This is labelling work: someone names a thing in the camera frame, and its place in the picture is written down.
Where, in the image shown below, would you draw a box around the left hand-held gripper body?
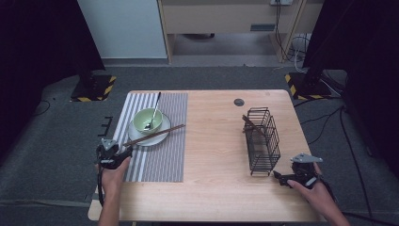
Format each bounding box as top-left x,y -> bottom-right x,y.
96,137 -> 127,170

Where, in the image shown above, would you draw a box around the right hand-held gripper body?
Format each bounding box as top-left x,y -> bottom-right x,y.
290,153 -> 324,188

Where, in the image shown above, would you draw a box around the brown chopstick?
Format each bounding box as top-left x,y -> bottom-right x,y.
241,114 -> 268,137
122,123 -> 186,146
123,124 -> 186,148

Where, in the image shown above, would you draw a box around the black wire rack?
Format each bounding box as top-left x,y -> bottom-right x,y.
242,106 -> 282,177

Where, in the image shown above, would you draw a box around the white plate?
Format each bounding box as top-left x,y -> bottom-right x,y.
127,112 -> 172,147

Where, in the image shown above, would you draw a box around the person's left hand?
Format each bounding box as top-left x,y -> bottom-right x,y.
95,156 -> 132,198

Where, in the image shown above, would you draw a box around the person's right hand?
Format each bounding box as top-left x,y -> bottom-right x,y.
286,162 -> 339,215

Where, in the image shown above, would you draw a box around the grey striped placemat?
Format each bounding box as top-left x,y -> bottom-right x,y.
111,91 -> 189,184

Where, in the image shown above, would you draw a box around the green bowl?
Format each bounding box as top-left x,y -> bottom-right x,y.
133,107 -> 165,137

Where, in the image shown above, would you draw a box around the metal spoon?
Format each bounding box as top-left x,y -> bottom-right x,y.
143,91 -> 162,132

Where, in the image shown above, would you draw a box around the black stand base hazard tape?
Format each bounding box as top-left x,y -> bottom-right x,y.
284,72 -> 332,102
70,73 -> 118,103

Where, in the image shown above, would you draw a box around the white cabinet panel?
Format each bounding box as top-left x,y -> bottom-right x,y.
77,0 -> 168,59

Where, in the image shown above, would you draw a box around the black curtain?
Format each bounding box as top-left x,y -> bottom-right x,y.
0,0 -> 106,164
301,0 -> 399,177

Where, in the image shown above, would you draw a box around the grey vent grille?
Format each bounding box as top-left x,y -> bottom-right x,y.
249,23 -> 277,33

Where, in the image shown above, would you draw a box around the wooden desk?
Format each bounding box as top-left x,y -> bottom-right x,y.
156,0 -> 325,65

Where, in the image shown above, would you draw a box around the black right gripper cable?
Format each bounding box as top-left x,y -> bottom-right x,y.
319,176 -> 399,226

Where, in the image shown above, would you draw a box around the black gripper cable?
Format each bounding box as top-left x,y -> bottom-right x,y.
95,145 -> 106,207
319,176 -> 399,226

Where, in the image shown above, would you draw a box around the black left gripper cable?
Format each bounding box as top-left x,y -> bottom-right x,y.
95,145 -> 106,207

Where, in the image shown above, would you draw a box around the black floor cable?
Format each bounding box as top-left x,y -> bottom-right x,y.
32,99 -> 52,118
338,105 -> 375,222

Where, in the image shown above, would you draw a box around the white cables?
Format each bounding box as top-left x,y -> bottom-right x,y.
287,33 -> 311,73

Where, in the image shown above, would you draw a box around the black hanging cables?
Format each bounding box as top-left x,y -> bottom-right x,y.
274,2 -> 295,62

